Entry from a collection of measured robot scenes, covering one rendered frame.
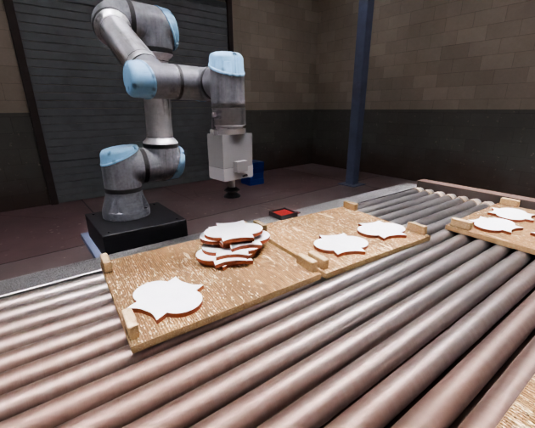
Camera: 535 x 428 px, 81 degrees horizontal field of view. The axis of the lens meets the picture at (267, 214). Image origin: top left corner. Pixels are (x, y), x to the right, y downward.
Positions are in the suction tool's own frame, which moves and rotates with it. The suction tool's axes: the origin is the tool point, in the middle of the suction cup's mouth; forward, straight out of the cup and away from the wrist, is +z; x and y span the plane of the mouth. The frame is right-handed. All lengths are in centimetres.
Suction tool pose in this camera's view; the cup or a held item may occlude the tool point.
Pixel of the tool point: (232, 195)
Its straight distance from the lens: 78.1
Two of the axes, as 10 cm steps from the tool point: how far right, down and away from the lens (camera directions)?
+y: 7.5, -2.2, 6.3
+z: 0.0, 9.5, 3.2
